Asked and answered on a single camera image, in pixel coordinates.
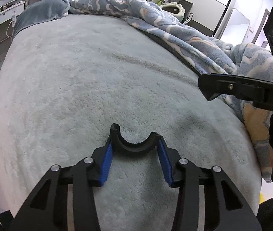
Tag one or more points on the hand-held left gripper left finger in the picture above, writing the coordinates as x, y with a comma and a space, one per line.
106, 163

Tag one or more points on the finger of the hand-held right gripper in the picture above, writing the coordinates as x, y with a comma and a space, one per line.
223, 84

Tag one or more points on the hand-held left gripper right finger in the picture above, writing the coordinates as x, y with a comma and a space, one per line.
165, 163

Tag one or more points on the black curved plastic piece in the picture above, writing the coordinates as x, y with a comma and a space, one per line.
133, 146

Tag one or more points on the white door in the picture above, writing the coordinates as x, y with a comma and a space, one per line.
235, 26

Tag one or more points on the blue patterned fleece blanket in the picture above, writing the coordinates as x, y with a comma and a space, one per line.
179, 36

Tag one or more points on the black office chair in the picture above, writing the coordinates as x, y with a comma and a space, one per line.
189, 7

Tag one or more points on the white wardrobe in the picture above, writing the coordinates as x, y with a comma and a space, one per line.
203, 2

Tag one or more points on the yellow cloth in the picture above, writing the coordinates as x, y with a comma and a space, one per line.
262, 198

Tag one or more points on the grey-blue pillow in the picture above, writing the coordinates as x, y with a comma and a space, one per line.
40, 14

